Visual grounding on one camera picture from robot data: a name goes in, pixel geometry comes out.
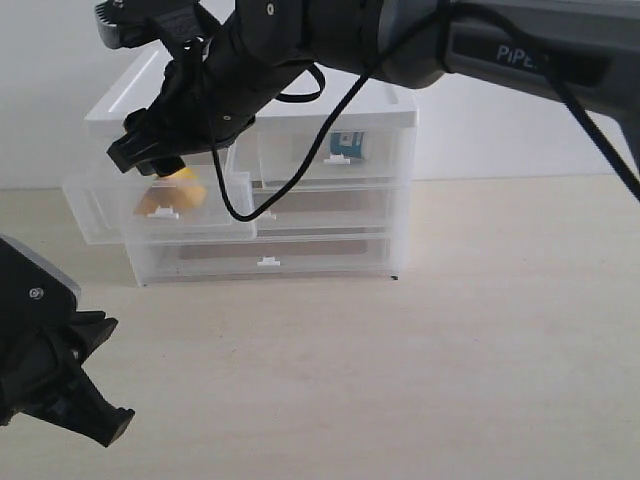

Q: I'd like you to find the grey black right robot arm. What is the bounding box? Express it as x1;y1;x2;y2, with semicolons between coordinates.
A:
95;1;639;185

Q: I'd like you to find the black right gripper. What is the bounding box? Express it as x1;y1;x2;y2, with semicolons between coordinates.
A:
107;29;310;176

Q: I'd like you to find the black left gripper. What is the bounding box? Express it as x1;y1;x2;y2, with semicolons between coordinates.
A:
1;311;135;448

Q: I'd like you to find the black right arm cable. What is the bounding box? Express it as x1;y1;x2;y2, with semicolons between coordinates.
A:
199;0;640;224

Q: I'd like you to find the white pill bottle teal label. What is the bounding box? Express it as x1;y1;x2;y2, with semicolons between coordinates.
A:
329;131;370;161

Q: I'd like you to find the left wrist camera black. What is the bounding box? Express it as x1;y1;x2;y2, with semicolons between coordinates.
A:
1;235;81;369

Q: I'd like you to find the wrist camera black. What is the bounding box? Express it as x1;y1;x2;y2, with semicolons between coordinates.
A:
1;235;81;369
94;0;221;50

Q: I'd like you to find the bottom wide clear drawer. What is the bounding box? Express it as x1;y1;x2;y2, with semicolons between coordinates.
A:
126;232;408;286

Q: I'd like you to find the wide clear drawer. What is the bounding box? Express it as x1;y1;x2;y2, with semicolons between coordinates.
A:
126;232;408;286
256;186;409;231

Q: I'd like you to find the white plastic drawer cabinet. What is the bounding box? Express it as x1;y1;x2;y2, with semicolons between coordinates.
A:
83;39;419;289

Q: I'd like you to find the yellow cheese wedge toy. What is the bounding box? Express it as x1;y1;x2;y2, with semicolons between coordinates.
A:
134;167;207;216

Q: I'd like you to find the middle wide clear drawer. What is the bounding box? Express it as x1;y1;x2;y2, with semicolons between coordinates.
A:
256;186;409;231

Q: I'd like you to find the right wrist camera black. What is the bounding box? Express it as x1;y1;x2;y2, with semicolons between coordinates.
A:
94;0;221;50

